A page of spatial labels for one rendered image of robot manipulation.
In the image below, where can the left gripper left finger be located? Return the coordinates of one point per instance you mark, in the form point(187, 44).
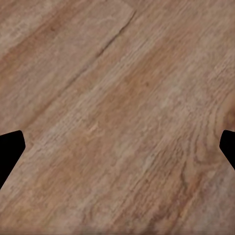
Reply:
point(12, 146)

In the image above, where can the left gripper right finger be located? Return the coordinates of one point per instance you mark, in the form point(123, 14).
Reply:
point(227, 146)

